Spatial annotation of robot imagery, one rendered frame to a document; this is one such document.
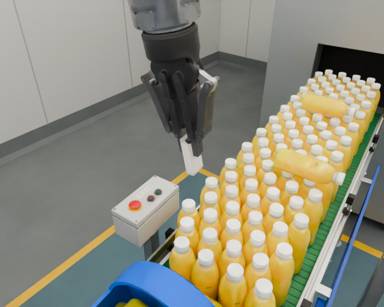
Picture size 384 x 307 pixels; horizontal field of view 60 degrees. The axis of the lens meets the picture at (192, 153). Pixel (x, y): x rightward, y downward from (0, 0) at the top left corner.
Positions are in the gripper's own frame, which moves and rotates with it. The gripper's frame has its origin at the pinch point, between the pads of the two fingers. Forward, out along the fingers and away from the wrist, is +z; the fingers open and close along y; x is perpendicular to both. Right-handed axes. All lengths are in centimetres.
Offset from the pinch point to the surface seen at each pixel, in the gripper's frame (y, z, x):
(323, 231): 10, 63, 51
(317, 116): -7, 42, 94
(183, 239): -14.3, 35.1, 7.1
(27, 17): -261, 7, 127
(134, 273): -10.1, 23.6, -11.8
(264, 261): 5.7, 38.2, 12.7
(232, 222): -6.8, 37.0, 19.5
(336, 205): 10, 64, 67
